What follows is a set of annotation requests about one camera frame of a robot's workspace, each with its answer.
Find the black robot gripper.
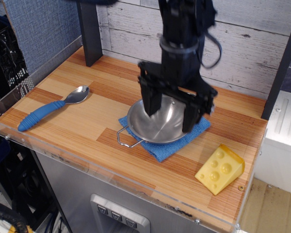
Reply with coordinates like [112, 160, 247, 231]
[138, 41, 218, 133]

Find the small stainless steel pot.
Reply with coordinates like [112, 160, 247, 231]
[117, 95, 190, 148]

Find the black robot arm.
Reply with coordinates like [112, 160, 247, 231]
[138, 0, 221, 133]

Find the blue folded cloth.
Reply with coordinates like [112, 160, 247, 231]
[118, 116, 211, 162]

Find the clear acrylic table guard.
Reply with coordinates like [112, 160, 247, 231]
[0, 48, 267, 233]

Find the yellow toy cheese wedge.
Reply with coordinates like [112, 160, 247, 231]
[194, 144, 245, 195]

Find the silver panel with buttons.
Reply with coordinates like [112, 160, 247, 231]
[90, 194, 151, 233]

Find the black plastic crate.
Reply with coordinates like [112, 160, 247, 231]
[0, 16, 29, 98]

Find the spoon with blue handle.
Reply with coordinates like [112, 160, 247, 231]
[17, 85, 90, 132]

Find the dark right frame post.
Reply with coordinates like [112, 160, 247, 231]
[261, 34, 291, 120]

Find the dark frame post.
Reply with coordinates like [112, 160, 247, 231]
[77, 2, 103, 67]
[261, 34, 291, 120]

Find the dark left frame post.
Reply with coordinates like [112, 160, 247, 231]
[77, 2, 103, 67]

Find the black braided cable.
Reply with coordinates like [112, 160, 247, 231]
[0, 209, 27, 233]

